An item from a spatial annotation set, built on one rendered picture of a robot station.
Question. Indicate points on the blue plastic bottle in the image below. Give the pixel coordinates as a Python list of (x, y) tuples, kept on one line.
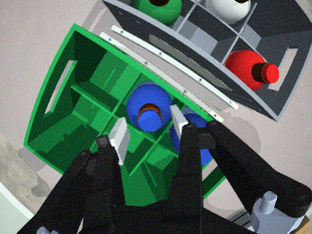
[(146, 104), (195, 118)]

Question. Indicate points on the green plastic crate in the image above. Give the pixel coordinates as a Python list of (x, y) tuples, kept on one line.
[(101, 74)]

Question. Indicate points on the white bottle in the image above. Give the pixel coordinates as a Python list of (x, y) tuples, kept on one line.
[(230, 11)]

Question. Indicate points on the red bottle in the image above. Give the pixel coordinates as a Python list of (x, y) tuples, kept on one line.
[(251, 68)]

